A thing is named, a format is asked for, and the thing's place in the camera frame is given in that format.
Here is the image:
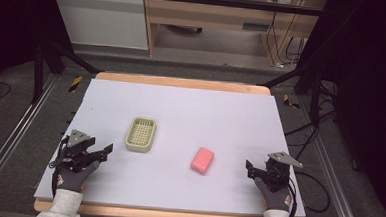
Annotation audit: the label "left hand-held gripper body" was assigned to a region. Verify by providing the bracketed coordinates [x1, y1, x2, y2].
[59, 128, 98, 174]

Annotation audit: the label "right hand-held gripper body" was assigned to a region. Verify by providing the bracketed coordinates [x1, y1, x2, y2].
[262, 150, 305, 195]

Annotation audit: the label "person's right hand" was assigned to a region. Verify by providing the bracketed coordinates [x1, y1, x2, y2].
[252, 176, 295, 214]

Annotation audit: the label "person's left hand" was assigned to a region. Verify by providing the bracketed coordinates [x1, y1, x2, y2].
[51, 158, 101, 195]

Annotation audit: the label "beige slotted soap dish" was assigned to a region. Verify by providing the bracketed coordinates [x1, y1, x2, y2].
[124, 115, 157, 154]

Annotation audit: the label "pink soap bar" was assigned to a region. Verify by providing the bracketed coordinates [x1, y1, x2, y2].
[190, 146, 216, 176]

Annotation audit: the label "yellow black striped tape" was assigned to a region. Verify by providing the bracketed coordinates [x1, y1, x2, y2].
[68, 75, 84, 95]
[281, 93, 301, 110]

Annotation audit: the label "white foam board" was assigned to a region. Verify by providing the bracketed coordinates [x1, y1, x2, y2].
[32, 75, 313, 217]

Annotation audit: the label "black metal stand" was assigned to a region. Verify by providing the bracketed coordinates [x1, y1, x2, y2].
[30, 39, 104, 109]
[254, 62, 325, 127]

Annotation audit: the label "wooden table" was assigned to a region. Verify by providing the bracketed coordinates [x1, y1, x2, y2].
[32, 67, 313, 217]

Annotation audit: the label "white cabinet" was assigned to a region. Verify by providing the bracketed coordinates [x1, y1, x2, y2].
[49, 0, 152, 51]

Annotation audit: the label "wooden desk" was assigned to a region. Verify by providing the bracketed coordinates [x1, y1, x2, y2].
[139, 0, 325, 69]

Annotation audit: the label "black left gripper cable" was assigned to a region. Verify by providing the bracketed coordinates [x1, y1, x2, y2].
[46, 134, 71, 198]

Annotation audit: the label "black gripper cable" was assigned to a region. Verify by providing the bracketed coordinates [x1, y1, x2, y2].
[46, 134, 71, 198]
[284, 169, 333, 217]

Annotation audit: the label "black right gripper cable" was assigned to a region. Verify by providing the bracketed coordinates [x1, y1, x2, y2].
[284, 169, 333, 217]

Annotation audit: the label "black floor cables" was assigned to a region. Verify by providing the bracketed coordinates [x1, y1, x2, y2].
[281, 77, 340, 164]

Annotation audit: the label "silver floor rail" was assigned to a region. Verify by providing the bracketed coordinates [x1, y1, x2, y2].
[293, 93, 372, 217]
[0, 70, 60, 213]

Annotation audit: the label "cables under desk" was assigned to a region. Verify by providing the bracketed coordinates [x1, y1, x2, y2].
[263, 11, 309, 68]

